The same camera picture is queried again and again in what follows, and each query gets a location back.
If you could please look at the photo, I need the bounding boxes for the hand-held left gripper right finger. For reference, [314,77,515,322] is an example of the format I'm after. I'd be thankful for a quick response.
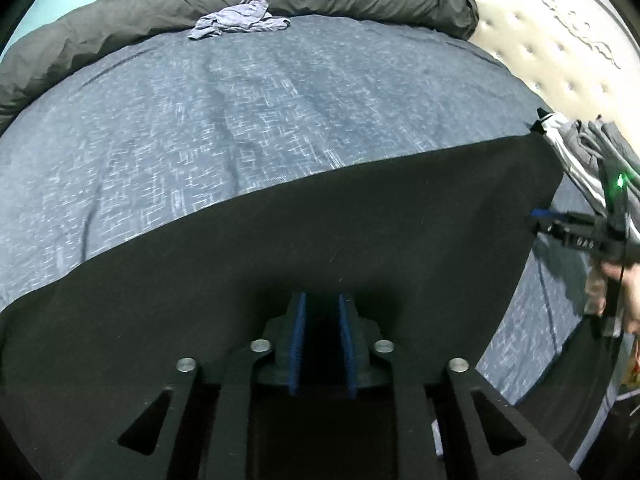
[337,292,583,480]

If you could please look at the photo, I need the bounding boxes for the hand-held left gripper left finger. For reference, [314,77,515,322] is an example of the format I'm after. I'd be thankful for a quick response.
[75,292,308,480]

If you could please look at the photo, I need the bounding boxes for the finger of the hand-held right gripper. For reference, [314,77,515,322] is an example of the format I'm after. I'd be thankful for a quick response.
[525,208,568,235]

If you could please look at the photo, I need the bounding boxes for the cream tufted headboard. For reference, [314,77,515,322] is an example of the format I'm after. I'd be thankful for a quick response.
[465,0,640,171]

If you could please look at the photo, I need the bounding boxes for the white folded garment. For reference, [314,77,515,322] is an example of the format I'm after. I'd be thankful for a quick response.
[532,109,613,208]

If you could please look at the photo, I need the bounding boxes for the small blue-grey crumpled cloth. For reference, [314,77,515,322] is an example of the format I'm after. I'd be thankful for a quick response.
[187,0,292,41]

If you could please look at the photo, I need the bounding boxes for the person's right hand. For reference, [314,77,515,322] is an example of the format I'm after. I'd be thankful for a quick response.
[585,260,640,336]

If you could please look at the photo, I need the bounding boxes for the blue patterned bed sheet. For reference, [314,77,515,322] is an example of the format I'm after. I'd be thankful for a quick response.
[0,14,596,408]

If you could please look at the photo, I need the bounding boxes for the black garment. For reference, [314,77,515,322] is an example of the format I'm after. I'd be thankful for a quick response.
[0,132,566,480]

